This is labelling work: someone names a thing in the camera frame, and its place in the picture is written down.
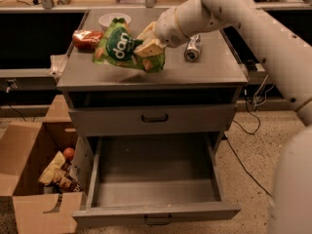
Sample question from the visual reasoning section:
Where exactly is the red apple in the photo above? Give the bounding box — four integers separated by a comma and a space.
62, 147, 75, 161

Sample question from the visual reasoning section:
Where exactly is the cardboard box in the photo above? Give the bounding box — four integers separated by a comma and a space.
0, 96, 84, 234

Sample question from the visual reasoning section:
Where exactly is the green rice chip bag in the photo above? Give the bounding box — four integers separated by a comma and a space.
93, 19, 166, 73

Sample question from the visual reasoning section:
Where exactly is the open grey drawer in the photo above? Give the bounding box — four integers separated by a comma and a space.
73, 133, 241, 227

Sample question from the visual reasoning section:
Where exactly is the white bowl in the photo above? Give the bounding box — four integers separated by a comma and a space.
98, 13, 132, 31

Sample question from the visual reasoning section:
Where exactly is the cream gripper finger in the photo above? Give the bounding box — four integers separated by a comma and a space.
134, 39, 164, 58

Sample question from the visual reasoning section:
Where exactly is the black floor cable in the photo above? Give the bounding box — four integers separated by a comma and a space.
225, 91, 273, 197

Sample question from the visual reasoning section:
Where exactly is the red soda can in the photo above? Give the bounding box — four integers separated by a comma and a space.
72, 30, 103, 51

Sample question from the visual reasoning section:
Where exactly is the yellow snack bag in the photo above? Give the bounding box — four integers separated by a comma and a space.
38, 151, 65, 184

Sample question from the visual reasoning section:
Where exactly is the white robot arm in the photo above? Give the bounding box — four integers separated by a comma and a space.
140, 0, 312, 234

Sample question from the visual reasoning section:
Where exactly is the grey drawer cabinet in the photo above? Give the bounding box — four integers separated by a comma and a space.
57, 7, 249, 210

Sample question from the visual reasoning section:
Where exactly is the brown snack packet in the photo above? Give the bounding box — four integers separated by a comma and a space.
52, 169, 82, 192

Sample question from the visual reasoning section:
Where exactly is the closed grey upper drawer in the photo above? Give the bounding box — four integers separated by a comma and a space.
69, 103, 237, 137

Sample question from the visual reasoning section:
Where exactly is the silver blue drink can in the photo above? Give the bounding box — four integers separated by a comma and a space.
184, 34, 201, 62

